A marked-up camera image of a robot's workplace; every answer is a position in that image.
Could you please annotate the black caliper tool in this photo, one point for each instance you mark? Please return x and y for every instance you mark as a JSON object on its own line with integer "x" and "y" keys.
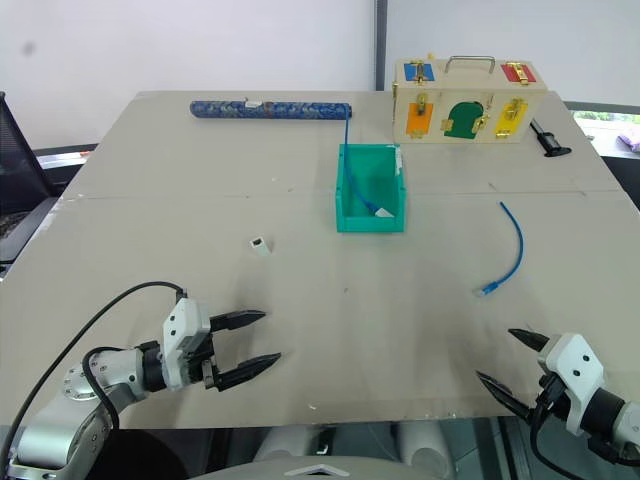
{"x": 550, "y": 147}

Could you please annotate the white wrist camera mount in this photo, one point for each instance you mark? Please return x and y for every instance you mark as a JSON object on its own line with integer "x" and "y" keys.
{"x": 575, "y": 360}
{"x": 182, "y": 320}

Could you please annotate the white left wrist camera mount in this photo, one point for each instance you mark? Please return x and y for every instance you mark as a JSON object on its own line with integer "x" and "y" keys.
{"x": 182, "y": 320}

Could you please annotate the blue patterned roll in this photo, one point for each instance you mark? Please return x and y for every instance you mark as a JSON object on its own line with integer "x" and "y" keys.
{"x": 300, "y": 109}

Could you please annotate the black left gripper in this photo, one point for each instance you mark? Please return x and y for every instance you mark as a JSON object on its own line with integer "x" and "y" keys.
{"x": 209, "y": 367}

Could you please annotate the small white connector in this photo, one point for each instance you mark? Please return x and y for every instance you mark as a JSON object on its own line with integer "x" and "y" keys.
{"x": 262, "y": 246}

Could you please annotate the grey rounded shape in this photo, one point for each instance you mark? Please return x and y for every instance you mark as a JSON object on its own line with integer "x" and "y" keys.
{"x": 285, "y": 442}
{"x": 425, "y": 447}

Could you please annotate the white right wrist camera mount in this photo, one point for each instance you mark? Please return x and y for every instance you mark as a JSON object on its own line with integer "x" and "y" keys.
{"x": 575, "y": 360}

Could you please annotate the wooden lock box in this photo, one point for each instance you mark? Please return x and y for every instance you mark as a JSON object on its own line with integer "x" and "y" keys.
{"x": 500, "y": 80}

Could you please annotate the dark vertical post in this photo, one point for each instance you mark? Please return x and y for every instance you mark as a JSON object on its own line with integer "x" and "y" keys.
{"x": 381, "y": 45}

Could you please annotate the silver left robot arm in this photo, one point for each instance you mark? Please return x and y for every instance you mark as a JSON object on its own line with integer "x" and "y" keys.
{"x": 50, "y": 440}

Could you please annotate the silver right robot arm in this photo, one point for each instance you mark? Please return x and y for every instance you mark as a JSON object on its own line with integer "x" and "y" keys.
{"x": 607, "y": 411}

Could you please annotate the green plastic bin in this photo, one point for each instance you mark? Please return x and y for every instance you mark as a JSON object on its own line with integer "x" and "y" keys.
{"x": 370, "y": 225}

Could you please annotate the grey side desk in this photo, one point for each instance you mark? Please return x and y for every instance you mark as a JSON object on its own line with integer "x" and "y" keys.
{"x": 60, "y": 165}

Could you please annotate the grey robot torso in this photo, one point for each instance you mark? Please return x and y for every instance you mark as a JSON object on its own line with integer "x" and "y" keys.
{"x": 310, "y": 472}

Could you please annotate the purple cloth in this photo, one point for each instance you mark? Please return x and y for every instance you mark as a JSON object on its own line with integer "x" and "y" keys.
{"x": 631, "y": 142}

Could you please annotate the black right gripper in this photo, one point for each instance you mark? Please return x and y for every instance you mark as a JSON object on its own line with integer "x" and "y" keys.
{"x": 550, "y": 397}

